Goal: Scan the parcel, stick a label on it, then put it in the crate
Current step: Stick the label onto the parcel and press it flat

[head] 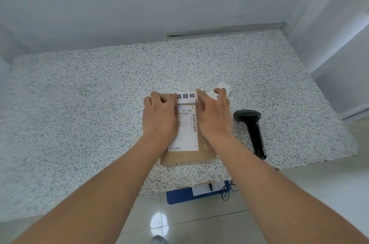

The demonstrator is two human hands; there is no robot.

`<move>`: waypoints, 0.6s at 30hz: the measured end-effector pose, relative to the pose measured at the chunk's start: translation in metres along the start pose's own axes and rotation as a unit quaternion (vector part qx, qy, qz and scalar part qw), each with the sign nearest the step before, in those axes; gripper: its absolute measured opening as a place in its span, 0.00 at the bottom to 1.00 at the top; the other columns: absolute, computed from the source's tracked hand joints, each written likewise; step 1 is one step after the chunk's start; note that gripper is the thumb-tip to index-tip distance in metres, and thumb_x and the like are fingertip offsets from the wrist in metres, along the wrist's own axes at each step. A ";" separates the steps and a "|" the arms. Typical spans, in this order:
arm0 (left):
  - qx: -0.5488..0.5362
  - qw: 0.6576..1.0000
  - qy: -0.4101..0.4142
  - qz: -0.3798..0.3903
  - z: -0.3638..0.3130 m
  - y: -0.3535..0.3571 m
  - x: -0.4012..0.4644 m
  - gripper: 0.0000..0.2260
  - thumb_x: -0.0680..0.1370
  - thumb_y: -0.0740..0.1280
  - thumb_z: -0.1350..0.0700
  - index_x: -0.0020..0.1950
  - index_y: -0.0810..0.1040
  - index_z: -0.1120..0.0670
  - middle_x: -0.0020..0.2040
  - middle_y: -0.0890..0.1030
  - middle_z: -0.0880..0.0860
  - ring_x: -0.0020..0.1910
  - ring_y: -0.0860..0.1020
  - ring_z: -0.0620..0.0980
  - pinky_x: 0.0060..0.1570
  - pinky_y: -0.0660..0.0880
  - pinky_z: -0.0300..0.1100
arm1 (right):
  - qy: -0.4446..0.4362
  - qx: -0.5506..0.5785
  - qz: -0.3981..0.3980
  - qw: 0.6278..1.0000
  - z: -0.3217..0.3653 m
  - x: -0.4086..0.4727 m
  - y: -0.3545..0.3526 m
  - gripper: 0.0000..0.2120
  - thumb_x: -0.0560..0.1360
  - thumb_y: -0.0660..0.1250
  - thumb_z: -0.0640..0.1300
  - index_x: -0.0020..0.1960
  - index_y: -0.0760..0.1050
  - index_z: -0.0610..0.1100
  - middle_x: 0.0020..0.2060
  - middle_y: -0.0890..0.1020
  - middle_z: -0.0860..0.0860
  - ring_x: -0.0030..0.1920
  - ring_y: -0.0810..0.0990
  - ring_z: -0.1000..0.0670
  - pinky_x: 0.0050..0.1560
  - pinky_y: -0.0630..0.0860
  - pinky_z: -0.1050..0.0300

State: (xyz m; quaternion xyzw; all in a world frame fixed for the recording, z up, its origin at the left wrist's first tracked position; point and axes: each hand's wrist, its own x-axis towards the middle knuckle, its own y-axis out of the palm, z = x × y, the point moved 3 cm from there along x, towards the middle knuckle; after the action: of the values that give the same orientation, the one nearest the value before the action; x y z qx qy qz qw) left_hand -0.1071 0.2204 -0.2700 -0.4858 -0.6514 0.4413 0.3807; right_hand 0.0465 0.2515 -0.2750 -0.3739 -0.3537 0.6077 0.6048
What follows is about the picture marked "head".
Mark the black barcode scanner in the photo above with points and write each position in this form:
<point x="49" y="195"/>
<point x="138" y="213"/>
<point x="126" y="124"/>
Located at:
<point x="253" y="128"/>

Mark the person's right hand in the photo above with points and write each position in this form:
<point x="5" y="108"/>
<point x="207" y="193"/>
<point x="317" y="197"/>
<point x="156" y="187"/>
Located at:
<point x="214" y="120"/>

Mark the person's right thumb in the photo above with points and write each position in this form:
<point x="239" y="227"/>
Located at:
<point x="200" y="96"/>

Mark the person's left thumb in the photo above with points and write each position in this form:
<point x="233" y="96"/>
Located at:
<point x="174" y="101"/>

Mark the blue box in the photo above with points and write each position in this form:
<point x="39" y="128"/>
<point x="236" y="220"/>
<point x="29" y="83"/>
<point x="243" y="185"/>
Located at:
<point x="178" y="196"/>

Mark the person's left forearm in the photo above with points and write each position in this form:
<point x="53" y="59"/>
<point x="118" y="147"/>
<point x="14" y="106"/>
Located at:
<point x="95" y="194"/>

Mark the person's left hand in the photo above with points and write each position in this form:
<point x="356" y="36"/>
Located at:
<point x="158" y="120"/>

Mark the person's right forearm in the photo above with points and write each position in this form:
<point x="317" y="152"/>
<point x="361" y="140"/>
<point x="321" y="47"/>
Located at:
<point x="274" y="192"/>

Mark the person's grey shoe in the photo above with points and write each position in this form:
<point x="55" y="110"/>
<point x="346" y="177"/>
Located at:
<point x="160" y="240"/>

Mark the brown cardboard parcel box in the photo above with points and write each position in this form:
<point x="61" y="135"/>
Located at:
<point x="187" y="157"/>

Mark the white sticker strip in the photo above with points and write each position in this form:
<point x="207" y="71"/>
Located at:
<point x="186" y="96"/>

